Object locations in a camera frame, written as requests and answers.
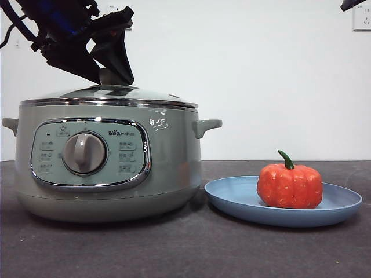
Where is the white wall socket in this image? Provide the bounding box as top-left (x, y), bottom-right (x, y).
top-left (352, 5), bottom-right (371, 32)
top-left (107, 4), bottom-right (133, 32)

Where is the blue plate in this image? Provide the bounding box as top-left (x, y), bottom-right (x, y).
top-left (204, 175), bottom-right (363, 228)

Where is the orange toy pumpkin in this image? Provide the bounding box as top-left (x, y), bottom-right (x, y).
top-left (256, 149), bottom-right (323, 210)

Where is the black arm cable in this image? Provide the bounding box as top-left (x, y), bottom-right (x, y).
top-left (0, 0), bottom-right (38, 49)

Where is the glass steamer lid with knob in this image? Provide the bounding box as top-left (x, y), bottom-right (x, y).
top-left (20, 68), bottom-right (199, 111)

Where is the grey-green electric steamer pot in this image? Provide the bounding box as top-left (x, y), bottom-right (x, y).
top-left (2, 104), bottom-right (223, 224)

